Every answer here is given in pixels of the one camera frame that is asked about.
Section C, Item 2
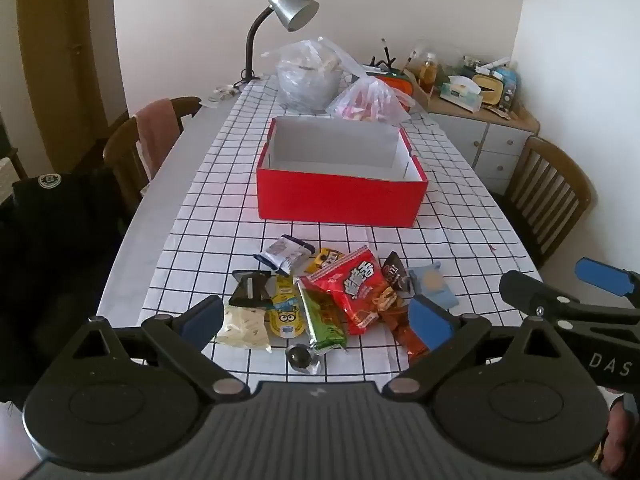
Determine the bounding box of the small silver candy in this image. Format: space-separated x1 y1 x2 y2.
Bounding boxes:
285 344 321 376

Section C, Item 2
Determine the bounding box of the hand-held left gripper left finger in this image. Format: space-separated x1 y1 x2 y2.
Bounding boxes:
72 295 251 402

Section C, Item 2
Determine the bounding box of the orange box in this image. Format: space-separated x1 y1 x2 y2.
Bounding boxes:
367 72 416 106

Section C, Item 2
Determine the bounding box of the wooden chair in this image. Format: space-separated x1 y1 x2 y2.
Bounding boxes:
492 136 593 268
102 96 203 201

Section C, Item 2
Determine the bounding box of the yellow cartoon snack packet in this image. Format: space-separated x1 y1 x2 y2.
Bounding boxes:
267 275 307 338

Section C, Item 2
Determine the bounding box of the large clear plastic bag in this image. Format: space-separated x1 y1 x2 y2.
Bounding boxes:
262 36 373 113

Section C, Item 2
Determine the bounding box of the white sideboard cabinet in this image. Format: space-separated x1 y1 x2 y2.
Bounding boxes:
410 85 542 181

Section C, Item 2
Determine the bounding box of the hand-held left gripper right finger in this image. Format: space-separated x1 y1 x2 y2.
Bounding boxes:
382 294 571 403

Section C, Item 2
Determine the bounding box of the cream white snack packet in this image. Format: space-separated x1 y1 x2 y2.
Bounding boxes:
215 305 273 353

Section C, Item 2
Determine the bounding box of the white and green tissue box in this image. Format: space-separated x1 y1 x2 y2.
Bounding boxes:
440 76 483 111

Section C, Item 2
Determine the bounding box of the wooden door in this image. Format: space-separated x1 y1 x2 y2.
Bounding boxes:
15 0 128 176

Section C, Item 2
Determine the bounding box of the large clear glass jar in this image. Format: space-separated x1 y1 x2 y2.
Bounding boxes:
407 40 461 81

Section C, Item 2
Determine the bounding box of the green snack packet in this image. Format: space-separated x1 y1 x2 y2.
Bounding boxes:
296 277 348 356

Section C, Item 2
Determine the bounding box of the dark brown snack packet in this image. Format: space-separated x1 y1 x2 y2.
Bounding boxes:
381 251 415 293

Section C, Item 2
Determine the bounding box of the silver desk lamp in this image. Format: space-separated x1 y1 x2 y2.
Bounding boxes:
235 0 321 86

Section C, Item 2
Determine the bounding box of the red snack packet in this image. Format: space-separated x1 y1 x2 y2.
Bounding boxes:
306 245 401 336

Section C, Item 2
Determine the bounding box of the small plastic bag of sweets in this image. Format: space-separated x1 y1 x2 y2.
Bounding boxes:
325 75 413 123

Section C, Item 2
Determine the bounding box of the person's right hand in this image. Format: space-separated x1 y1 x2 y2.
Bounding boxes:
602 392 640 476

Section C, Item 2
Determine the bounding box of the white and blue snack packet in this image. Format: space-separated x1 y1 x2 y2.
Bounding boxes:
254 234 316 277

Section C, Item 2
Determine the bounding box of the light blue snack packet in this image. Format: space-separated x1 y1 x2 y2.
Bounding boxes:
407 260 459 309

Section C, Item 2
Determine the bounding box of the pink towel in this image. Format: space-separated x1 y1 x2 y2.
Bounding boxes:
136 99 182 181

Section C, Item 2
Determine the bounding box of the amber glass jar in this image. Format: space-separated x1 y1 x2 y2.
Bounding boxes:
417 52 441 86

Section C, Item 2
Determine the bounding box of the black snack packet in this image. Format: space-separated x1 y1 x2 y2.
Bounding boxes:
229 270 275 307

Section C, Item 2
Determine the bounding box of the orange brown snack packet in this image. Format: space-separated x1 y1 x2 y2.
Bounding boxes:
377 287 431 366

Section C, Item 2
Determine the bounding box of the small clear package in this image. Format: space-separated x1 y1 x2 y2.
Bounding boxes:
202 85 241 108

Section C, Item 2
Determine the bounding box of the black jacket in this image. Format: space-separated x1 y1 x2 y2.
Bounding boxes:
0 170 131 406

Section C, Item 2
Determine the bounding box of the black pen holder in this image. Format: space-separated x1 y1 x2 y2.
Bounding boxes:
362 47 401 73

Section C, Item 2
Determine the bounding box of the white checked tablecloth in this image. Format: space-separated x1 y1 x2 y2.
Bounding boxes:
97 76 543 391

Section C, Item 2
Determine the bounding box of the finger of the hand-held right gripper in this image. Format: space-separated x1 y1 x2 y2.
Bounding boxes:
499 270 640 333
575 257 640 307

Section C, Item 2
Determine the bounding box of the red cardboard box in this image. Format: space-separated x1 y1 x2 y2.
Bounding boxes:
256 116 430 227

